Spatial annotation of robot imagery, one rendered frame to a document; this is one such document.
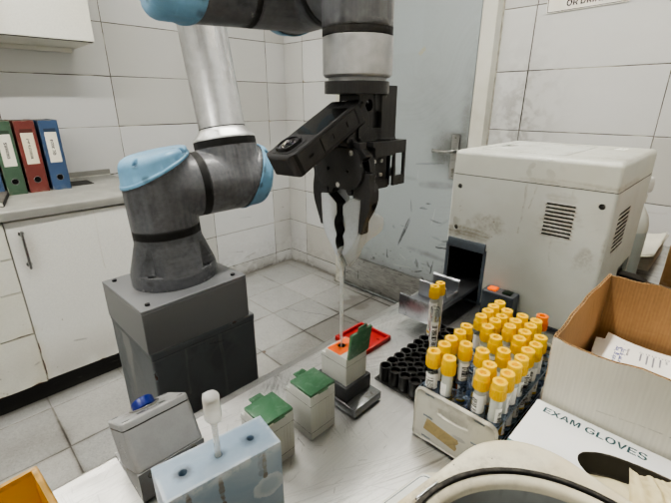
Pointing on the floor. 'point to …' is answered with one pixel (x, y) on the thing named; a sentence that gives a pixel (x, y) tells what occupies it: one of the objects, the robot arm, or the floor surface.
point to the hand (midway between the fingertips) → (341, 256)
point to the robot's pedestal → (192, 363)
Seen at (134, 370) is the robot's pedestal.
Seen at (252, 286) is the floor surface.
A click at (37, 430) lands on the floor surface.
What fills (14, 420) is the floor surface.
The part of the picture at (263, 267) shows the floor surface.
